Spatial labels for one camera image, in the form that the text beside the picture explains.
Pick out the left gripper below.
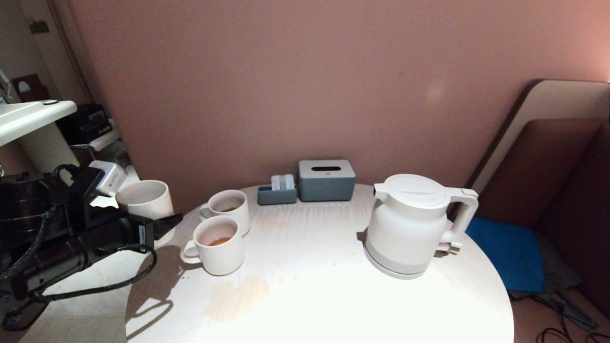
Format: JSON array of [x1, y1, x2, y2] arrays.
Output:
[[64, 213, 184, 273]]

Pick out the plain white cup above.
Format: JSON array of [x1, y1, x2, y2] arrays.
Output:
[[116, 180, 174, 220]]

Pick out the white kettle base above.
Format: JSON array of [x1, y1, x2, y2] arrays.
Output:
[[364, 240, 462, 280]]

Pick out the white electric kettle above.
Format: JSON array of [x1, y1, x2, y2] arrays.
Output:
[[365, 174, 479, 276]]

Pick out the white kettle lid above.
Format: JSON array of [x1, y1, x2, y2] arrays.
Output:
[[374, 174, 451, 209]]

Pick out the white ribbed mug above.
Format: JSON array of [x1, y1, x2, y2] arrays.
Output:
[[180, 216, 246, 276], [199, 190, 251, 237]]

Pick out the white shelf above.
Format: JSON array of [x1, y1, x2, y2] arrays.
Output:
[[82, 127, 121, 152]]

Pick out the small grey tray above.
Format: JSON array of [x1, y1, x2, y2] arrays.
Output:
[[257, 185, 298, 206]]

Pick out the white packets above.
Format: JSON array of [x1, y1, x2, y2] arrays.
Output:
[[271, 174, 296, 191]]

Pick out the black box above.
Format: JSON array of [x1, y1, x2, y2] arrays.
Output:
[[56, 104, 113, 145]]

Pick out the grey tissue box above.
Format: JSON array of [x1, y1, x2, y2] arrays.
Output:
[[298, 159, 356, 202]]

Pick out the white sink basin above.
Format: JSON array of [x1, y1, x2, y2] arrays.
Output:
[[0, 100, 78, 147]]

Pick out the blue cushion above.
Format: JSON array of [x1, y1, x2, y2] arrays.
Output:
[[466, 217, 546, 294]]

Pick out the brown upholstered sofa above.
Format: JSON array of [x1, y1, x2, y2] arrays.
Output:
[[467, 80, 610, 321]]

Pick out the grey cloth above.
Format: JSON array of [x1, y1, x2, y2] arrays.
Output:
[[506, 232, 599, 330]]

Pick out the black cable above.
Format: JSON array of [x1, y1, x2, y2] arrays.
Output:
[[0, 243, 158, 331]]

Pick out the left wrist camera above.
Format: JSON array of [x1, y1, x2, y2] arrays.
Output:
[[71, 161, 128, 224]]

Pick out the white sink pedestal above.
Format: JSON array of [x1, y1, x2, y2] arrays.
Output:
[[18, 121, 81, 175]]

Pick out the floor cable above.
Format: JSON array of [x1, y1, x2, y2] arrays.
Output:
[[535, 294, 610, 343]]

